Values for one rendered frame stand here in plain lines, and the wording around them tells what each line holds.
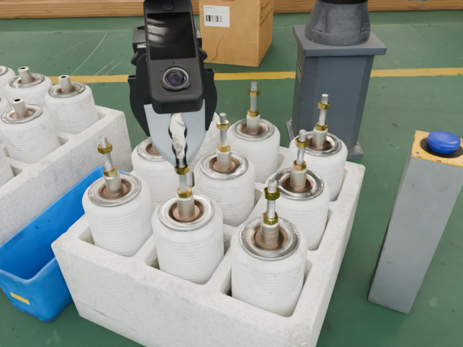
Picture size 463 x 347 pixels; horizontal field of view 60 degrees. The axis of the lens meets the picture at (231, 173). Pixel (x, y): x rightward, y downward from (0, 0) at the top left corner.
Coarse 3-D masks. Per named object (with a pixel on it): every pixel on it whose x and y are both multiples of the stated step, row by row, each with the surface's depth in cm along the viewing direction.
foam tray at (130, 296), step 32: (256, 192) 70; (352, 192) 68; (224, 224) 62; (352, 224) 82; (64, 256) 59; (96, 256) 57; (224, 256) 57; (320, 256) 56; (96, 288) 61; (128, 288) 56; (160, 288) 53; (192, 288) 52; (224, 288) 55; (320, 288) 52; (96, 320) 67; (128, 320) 62; (160, 320) 58; (192, 320) 54; (224, 320) 50; (256, 320) 48; (288, 320) 48; (320, 320) 59
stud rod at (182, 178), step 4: (180, 156) 49; (184, 156) 49; (180, 160) 48; (184, 160) 49; (180, 164) 49; (184, 164) 49; (180, 176) 50; (184, 176) 50; (180, 180) 50; (184, 180) 50; (180, 184) 51; (184, 184) 50; (184, 188) 51
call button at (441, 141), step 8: (432, 136) 53; (440, 136) 53; (448, 136) 53; (456, 136) 53; (432, 144) 53; (440, 144) 52; (448, 144) 52; (456, 144) 52; (440, 152) 53; (448, 152) 53
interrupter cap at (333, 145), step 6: (312, 132) 69; (312, 138) 68; (330, 138) 68; (336, 138) 68; (330, 144) 66; (336, 144) 66; (306, 150) 65; (312, 150) 65; (318, 150) 65; (324, 150) 65; (330, 150) 65; (336, 150) 65; (318, 156) 64; (324, 156) 64
